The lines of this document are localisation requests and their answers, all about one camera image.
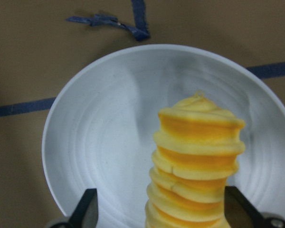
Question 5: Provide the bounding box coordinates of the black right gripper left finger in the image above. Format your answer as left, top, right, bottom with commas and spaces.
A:
46, 189, 98, 228

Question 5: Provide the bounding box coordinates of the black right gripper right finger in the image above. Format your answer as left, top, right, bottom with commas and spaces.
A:
225, 186, 285, 228

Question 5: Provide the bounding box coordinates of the yellow sliced bread loaf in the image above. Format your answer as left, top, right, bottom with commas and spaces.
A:
145, 93, 245, 228

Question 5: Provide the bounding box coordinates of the blue plate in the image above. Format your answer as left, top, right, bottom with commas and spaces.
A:
42, 45, 285, 228

